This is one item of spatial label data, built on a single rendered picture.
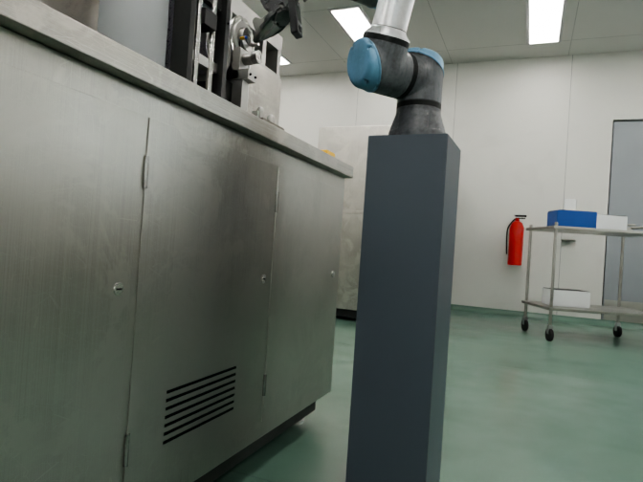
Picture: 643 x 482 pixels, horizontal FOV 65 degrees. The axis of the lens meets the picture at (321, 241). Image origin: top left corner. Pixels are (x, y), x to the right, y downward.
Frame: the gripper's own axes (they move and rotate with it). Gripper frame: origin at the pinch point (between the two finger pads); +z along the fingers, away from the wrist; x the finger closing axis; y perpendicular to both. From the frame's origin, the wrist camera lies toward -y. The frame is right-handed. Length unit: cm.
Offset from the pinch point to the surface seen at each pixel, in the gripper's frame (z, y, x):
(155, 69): 5, -44, 73
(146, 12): 12.9, 2.0, 37.4
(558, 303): -20, -143, -308
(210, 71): 8.3, -22.2, 34.5
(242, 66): 7.4, -7.4, 6.3
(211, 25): 0.8, -14.8, 36.7
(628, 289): -80, -180, -449
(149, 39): 16.3, -4.4, 37.4
